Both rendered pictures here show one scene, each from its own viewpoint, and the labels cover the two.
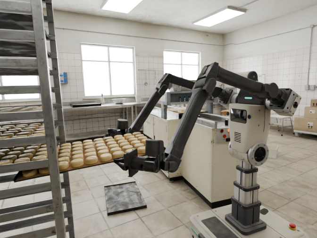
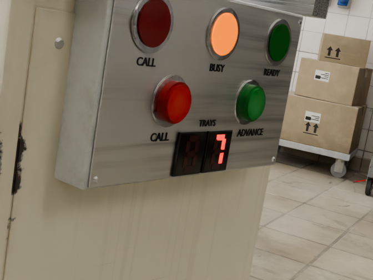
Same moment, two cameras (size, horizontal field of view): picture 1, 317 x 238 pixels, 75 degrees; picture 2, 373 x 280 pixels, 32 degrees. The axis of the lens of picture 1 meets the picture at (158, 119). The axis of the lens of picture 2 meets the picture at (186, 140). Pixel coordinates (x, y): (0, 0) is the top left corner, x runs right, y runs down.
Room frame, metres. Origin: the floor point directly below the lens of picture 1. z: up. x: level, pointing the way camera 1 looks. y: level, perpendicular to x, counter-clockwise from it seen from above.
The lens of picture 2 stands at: (1.53, -0.38, 0.82)
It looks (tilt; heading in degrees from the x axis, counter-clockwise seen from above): 10 degrees down; 325
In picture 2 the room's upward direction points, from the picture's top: 9 degrees clockwise
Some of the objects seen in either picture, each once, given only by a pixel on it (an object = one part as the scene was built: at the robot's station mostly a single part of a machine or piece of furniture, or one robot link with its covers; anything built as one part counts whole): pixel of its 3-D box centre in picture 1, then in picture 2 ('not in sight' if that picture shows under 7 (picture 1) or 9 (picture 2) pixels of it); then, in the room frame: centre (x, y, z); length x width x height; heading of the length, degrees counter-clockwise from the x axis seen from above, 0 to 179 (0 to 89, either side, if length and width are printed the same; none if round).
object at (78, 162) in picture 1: (77, 162); not in sight; (0.82, 0.34, 0.93); 0.05 x 0.05 x 0.02
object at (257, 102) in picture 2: not in sight; (248, 102); (1.94, -0.72, 0.76); 0.03 x 0.02 x 0.03; 108
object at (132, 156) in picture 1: (137, 163); not in sight; (0.80, 0.09, 0.93); 0.07 x 0.07 x 0.10; 66
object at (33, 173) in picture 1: (29, 172); not in sight; (0.76, 0.50, 0.92); 0.05 x 0.05 x 0.02
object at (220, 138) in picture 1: (228, 134); (197, 85); (1.94, -0.66, 0.77); 0.24 x 0.04 x 0.14; 108
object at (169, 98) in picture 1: (187, 104); not in sight; (2.77, -0.40, 1.01); 0.72 x 0.33 x 0.34; 108
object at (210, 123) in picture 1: (174, 113); not in sight; (2.83, -0.23, 0.87); 2.01 x 0.03 x 0.07; 18
